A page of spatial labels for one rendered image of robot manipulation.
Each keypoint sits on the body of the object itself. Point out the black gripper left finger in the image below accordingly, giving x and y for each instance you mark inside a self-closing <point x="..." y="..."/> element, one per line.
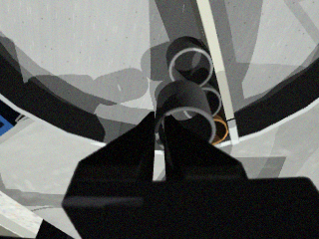
<point x="124" y="157"/>

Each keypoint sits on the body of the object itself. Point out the blue plastic tray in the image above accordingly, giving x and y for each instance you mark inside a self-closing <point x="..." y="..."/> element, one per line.
<point x="7" y="116"/>

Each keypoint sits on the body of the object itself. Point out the grey metal bushing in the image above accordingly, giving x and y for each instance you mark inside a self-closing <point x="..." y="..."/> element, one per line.
<point x="213" y="97"/>
<point x="180" y="96"/>
<point x="201" y="73"/>

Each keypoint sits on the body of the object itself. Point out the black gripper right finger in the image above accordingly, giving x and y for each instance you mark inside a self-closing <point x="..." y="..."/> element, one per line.
<point x="195" y="158"/>

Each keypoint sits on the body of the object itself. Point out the bronze bushing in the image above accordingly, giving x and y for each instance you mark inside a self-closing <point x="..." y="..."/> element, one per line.
<point x="221" y="128"/>

